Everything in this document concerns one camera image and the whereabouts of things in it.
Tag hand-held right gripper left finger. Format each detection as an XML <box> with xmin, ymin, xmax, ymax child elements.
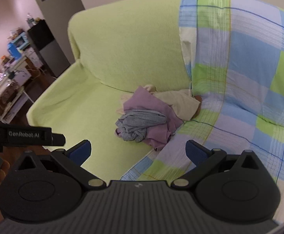
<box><xmin>12</xmin><ymin>140</ymin><xmax>107</xmax><ymax>192</ymax></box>

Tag purple garment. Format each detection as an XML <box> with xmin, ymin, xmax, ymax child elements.
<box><xmin>115</xmin><ymin>86</ymin><xmax>184</xmax><ymax>152</ymax></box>

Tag cream garment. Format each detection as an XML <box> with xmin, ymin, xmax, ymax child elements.
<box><xmin>116</xmin><ymin>84</ymin><xmax>202</xmax><ymax>121</ymax></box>

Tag small brown item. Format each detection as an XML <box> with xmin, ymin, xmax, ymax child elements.
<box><xmin>194</xmin><ymin>95</ymin><xmax>204</xmax><ymax>118</ymax></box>

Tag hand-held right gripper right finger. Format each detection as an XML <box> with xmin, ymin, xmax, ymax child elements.
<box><xmin>171</xmin><ymin>140</ymin><xmax>265</xmax><ymax>190</ymax></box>

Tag plaid quilt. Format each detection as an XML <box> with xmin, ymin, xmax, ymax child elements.
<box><xmin>120</xmin><ymin>0</ymin><xmax>284</xmax><ymax>226</ymax></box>

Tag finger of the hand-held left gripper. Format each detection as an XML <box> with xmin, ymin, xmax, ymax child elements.
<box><xmin>52</xmin><ymin>133</ymin><xmax>66</xmax><ymax>146</ymax></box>

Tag black refrigerator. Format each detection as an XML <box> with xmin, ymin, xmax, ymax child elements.
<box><xmin>27</xmin><ymin>19</ymin><xmax>71</xmax><ymax>77</ymax></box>

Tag light blue microwave oven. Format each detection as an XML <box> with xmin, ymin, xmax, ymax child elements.
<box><xmin>11</xmin><ymin>32</ymin><xmax>30</xmax><ymax>51</ymax></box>

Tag grey garment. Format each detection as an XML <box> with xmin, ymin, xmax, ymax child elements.
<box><xmin>115</xmin><ymin>110</ymin><xmax>168</xmax><ymax>143</ymax></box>

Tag blue box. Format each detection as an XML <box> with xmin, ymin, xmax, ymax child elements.
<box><xmin>8</xmin><ymin>43</ymin><xmax>20</xmax><ymax>57</ymax></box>

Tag green covered sofa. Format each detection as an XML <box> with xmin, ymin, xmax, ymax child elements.
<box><xmin>26</xmin><ymin>0</ymin><xmax>196</xmax><ymax>181</ymax></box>

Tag white drawer cabinet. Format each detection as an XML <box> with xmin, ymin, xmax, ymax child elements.
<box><xmin>22</xmin><ymin>48</ymin><xmax>45</xmax><ymax>79</ymax></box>

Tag white desk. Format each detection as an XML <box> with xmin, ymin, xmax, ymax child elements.
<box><xmin>0</xmin><ymin>54</ymin><xmax>35</xmax><ymax>125</ymax></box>

